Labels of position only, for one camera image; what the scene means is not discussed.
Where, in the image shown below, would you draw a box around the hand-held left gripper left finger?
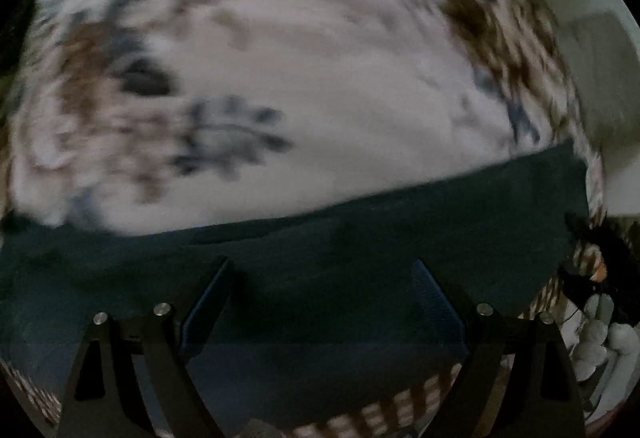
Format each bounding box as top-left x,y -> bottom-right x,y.
56,256 -> 236,438

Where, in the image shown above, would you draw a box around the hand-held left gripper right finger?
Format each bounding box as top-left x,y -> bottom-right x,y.
411,259 -> 587,438

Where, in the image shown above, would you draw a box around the dark teal pants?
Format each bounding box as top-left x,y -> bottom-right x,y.
0,140 -> 591,434

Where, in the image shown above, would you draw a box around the white pillow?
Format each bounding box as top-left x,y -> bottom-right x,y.
520,0 -> 640,219

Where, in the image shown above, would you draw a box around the white floral printed blanket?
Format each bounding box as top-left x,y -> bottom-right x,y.
0,0 -> 608,438

